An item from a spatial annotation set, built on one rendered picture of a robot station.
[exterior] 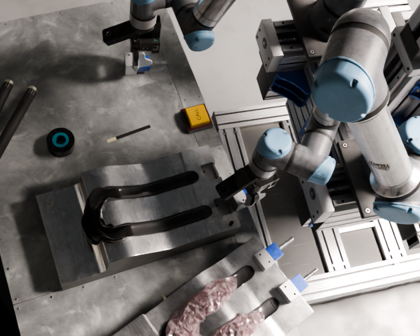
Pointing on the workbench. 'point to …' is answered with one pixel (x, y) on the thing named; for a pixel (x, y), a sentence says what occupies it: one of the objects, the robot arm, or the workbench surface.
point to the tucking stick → (128, 133)
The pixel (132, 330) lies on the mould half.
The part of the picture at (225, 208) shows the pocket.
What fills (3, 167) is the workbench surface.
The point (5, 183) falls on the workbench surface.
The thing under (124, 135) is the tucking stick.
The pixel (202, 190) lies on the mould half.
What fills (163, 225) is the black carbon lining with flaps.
